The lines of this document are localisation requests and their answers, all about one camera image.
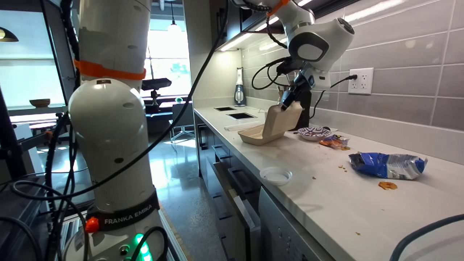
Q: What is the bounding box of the beige takeaway box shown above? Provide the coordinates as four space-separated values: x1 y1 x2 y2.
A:
238 101 303 146

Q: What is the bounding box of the black countertop appliance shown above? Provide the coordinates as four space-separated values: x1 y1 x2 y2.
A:
295 90 313 130

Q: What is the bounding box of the patterned bowl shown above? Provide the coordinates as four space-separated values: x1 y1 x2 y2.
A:
297 127 332 141

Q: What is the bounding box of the handheld vacuum on charger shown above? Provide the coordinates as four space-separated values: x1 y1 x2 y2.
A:
233 67 247 107

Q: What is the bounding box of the orange snack packet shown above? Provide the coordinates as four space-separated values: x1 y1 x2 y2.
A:
319 134 351 151

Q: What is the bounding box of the under cabinet light strip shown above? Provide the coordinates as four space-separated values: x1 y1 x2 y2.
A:
219 14 281 52

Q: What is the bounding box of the white plastic lid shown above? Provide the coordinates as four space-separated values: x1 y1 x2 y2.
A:
259 166 293 186

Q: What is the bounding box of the drawer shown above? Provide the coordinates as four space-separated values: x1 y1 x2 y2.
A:
212 159 262 261
207 135 236 182

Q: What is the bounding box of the blue chip bag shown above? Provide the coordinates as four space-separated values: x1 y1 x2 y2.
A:
348 152 428 181

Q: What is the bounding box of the office chair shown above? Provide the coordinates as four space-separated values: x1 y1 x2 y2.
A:
170 103 196 142

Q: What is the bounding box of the window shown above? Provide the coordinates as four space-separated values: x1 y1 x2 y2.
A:
144 17 192 98

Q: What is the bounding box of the glowing pendant lamp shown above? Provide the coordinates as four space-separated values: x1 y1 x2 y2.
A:
167 0 182 34

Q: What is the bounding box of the dishwasher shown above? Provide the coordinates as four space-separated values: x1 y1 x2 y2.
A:
258 188 336 261

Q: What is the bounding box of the black pendant lamp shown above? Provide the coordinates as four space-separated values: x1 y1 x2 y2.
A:
0 26 19 43

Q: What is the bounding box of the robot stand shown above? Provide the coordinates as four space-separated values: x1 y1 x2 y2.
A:
0 174 189 261

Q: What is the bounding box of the black cable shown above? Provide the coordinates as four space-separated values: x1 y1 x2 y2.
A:
309 74 358 120

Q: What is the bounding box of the white wall socket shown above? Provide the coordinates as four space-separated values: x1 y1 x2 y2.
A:
348 67 374 95

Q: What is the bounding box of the drawer handle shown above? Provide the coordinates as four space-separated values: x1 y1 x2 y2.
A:
228 167 260 195
211 144 231 160

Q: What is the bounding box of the dark wall cabinet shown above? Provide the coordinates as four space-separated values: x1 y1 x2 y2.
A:
183 0 287 52

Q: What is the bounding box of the grey cable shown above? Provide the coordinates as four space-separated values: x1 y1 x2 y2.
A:
389 214 464 261

